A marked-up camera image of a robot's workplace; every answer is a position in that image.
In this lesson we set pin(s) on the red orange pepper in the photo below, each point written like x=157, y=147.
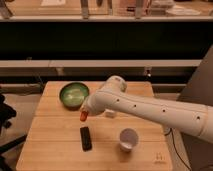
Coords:
x=83, y=116

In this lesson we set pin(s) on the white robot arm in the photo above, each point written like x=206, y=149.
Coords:
x=190, y=118

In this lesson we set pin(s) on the green ceramic bowl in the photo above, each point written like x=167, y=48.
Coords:
x=72, y=95

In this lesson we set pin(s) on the small white bottle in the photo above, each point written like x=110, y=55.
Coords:
x=110, y=113

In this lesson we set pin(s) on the black remote control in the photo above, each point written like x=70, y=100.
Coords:
x=85, y=138

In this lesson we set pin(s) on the black office chair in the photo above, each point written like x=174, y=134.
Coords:
x=6, y=113

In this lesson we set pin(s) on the dark grey cabinet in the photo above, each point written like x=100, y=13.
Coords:
x=199, y=89

